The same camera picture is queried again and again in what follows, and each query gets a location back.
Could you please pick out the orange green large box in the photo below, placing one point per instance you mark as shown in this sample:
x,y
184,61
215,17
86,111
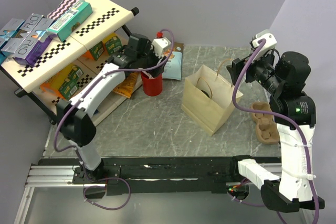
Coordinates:
x,y
64,83

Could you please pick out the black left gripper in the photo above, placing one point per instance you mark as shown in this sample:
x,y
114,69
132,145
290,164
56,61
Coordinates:
x,y
156,60

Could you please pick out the cream two-tier shelf rack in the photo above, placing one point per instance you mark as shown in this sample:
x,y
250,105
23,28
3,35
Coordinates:
x,y
107,17

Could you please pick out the red cup holder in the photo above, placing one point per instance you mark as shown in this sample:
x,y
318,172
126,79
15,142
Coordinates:
x,y
152,87

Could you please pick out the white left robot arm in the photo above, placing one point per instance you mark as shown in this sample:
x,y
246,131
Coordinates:
x,y
75,116

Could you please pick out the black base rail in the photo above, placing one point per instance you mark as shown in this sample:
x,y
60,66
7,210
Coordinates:
x,y
165,174

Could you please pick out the brown paper bag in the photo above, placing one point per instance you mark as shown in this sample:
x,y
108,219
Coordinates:
x,y
209,113

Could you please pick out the brown cardboard cup carrier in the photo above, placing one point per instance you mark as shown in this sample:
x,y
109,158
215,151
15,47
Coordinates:
x,y
266,128

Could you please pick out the silver purple box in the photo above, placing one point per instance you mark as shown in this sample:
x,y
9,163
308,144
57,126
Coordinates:
x,y
30,41

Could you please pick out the teal box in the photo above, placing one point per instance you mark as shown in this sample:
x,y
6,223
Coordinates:
x,y
62,28

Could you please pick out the blue snack pouch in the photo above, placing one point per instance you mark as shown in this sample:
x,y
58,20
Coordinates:
x,y
173,67

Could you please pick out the blue silver box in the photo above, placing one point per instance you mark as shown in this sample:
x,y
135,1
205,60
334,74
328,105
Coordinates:
x,y
8,32

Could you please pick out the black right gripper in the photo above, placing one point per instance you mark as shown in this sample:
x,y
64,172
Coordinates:
x,y
235,68

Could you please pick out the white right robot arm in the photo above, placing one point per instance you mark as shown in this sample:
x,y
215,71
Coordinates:
x,y
295,117

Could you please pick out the orange snack bag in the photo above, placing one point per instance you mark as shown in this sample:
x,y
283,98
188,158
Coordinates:
x,y
129,85

